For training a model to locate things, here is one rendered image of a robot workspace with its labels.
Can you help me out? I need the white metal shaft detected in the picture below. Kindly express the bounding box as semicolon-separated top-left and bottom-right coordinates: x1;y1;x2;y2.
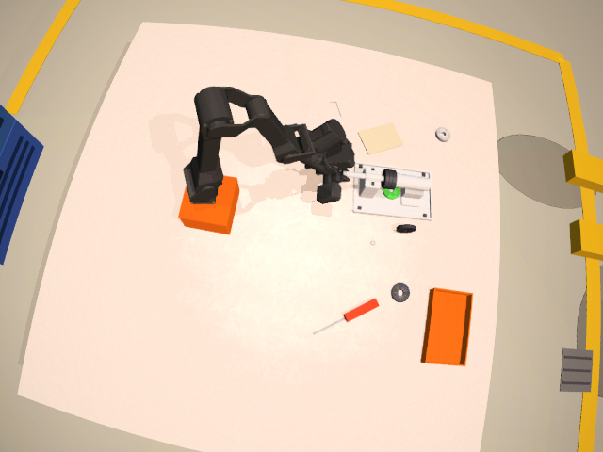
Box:
343;171;384;181

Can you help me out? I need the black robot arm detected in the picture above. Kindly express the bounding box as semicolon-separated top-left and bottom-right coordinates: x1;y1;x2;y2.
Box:
183;86;355;204

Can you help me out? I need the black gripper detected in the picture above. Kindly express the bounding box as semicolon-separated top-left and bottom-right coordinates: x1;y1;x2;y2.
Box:
304;151;350;204

